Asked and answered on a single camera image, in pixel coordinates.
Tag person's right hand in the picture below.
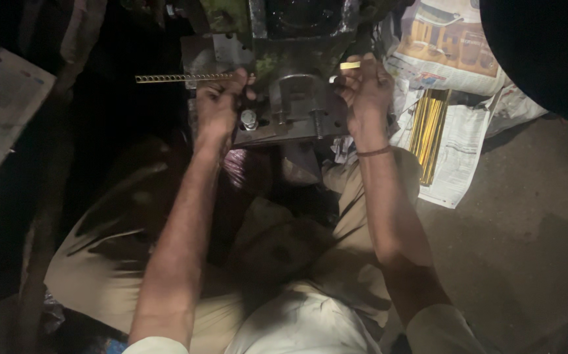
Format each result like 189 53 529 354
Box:
332 52 396 140

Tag person's beige trousers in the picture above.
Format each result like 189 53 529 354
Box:
44 147 423 354

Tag perforated brass strip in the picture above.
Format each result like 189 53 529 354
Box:
135 61 362 84

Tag silver hex bolt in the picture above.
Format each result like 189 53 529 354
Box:
240 109 259 131

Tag newspaper sheets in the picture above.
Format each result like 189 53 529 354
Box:
330 0 549 209

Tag metal punch press machine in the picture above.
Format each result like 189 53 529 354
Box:
182 0 402 147

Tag brown wrist thread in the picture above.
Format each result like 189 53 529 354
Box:
356 145 393 158

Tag pink plastic bag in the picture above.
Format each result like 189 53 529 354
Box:
222 148 275 195

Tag threaded steel stud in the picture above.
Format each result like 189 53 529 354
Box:
311 108 326 140

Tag bundle of brass strips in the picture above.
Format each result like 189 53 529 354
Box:
408 88 452 187

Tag large black round object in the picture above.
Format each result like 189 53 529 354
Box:
479 0 568 132

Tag person's white shirt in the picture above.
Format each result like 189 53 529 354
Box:
122 283 488 354

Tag person's left hand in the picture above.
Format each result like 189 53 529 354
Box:
195 68 257 140

